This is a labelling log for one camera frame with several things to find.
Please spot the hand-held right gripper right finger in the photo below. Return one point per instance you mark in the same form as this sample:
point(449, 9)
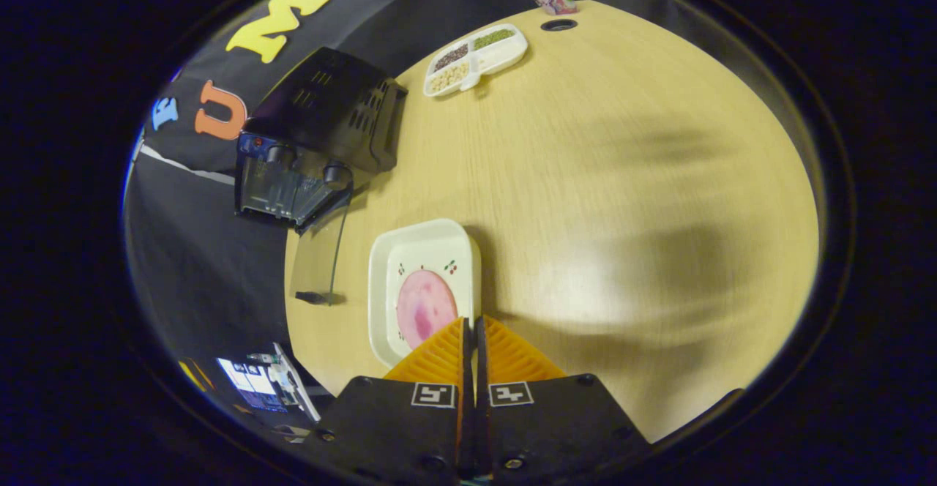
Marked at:
point(549, 427)

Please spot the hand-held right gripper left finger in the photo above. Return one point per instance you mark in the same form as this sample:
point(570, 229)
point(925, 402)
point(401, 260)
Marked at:
point(395, 427)

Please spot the pink round ham slice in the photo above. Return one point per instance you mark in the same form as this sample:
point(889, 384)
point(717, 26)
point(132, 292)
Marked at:
point(424, 307)

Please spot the white square plate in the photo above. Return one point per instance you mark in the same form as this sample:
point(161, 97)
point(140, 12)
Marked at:
point(424, 244)

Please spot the black electric oven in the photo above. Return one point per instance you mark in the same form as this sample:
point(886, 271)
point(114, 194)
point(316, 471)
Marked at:
point(329, 105)

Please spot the bright computer screen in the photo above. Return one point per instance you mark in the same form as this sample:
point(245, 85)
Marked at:
point(249, 383)

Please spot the black backdrop cloth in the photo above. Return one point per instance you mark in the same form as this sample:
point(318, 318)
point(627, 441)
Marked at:
point(205, 266)

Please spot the white divided tray of beans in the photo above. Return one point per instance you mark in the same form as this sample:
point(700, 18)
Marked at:
point(476, 58)

